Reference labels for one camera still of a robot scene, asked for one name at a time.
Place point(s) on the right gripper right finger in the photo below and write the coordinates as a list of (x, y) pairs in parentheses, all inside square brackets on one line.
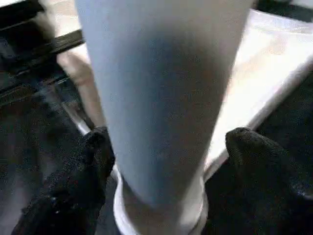
[(264, 181)]

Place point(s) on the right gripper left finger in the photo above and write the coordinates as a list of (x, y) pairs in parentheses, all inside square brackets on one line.
[(68, 191)]

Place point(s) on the white plastic table top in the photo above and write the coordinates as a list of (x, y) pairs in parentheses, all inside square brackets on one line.
[(264, 73)]

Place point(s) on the white plastic table leg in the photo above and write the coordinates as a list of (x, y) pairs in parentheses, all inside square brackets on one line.
[(161, 98)]

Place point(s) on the black work mat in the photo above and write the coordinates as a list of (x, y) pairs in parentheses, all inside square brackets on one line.
[(34, 122)]

